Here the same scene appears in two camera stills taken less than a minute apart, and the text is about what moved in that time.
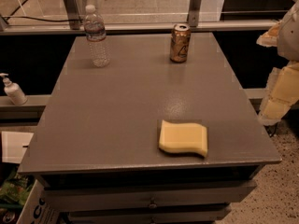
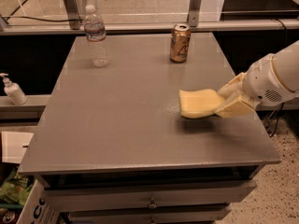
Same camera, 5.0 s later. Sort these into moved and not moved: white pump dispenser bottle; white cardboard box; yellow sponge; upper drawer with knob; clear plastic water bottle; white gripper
Moved: yellow sponge; white gripper
Not moved: white cardboard box; white pump dispenser bottle; upper drawer with knob; clear plastic water bottle
